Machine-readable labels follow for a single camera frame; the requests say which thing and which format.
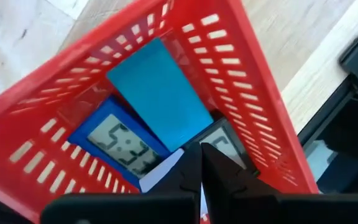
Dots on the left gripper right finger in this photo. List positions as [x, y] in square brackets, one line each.
[244, 205]

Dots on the teal digital clock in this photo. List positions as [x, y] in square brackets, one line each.
[160, 93]

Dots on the white digital clock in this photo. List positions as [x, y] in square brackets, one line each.
[163, 171]

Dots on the blue digital clock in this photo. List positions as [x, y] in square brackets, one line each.
[123, 146]

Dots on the black digital clock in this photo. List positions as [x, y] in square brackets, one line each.
[219, 140]

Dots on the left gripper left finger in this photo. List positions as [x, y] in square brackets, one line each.
[120, 208]

